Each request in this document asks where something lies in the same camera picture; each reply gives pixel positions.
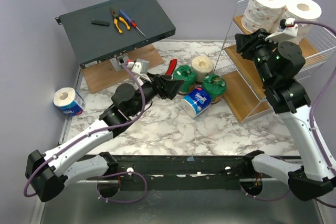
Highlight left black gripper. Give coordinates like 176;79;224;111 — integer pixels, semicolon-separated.
130;72;184;117

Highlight floral roll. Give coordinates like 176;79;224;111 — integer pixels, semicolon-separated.
271;0;322;33
241;0;287;33

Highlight floral roll front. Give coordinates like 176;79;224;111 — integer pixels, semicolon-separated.
271;0;322;33

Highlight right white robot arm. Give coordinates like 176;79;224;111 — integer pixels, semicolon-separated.
235;29;335;201

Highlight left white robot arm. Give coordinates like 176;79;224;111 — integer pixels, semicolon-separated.
24;74;184;202

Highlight middle wooden shelf board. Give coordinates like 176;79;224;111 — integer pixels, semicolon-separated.
224;45;265;100

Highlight wooden shelf board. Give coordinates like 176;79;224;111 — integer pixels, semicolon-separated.
224;45;265;100
222;71;272;124
233;15;325;71

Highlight bottom wooden shelf board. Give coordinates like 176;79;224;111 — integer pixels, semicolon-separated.
222;71;272;124

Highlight top wooden shelf board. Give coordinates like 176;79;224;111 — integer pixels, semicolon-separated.
233;15;325;71

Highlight green wrapped roll left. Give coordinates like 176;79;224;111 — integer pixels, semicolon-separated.
173;65;197;95

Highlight green wrapped roll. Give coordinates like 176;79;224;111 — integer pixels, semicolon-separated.
202;73;227;104
173;65;197;95

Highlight red utility knife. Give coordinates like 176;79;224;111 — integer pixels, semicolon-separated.
165;59;177;76

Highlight blue Tempo tissue roll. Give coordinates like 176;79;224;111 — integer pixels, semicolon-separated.
181;87;212;118

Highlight cream wrapped roll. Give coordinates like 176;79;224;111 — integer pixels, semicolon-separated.
191;56;214;83

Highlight green wrapped roll right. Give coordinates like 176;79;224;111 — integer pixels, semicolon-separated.
202;73;227;104

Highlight wooden board under chassis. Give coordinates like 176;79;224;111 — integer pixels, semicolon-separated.
81;45;164;93

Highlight blue red screwdriver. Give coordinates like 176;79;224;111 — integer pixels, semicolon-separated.
119;9;145;37

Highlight dark grey rack chassis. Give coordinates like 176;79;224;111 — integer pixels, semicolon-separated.
55;0;176;69

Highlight black bit holder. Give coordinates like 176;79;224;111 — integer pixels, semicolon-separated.
91;19;110;27

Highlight blue wrapped roll far left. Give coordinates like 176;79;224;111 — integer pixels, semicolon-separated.
53;87;86;116

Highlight white wire shelf rack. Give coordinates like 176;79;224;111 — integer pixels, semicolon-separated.
214;0;335;124

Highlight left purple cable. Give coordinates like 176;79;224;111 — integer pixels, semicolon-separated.
23;62;146;198

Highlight purple cable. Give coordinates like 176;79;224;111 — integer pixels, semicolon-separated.
23;62;146;198
292;20;336;208

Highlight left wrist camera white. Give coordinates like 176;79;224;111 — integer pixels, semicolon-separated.
127;59;151;81

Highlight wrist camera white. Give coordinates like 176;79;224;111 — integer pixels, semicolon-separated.
265;18;298;44
127;59;151;81

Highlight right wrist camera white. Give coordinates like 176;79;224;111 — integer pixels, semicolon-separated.
265;18;298;44

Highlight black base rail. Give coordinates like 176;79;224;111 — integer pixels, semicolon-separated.
114;155;258;190

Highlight yellow handled pliers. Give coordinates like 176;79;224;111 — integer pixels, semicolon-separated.
110;8;131;34

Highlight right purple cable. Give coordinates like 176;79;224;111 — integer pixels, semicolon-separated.
292;20;336;208

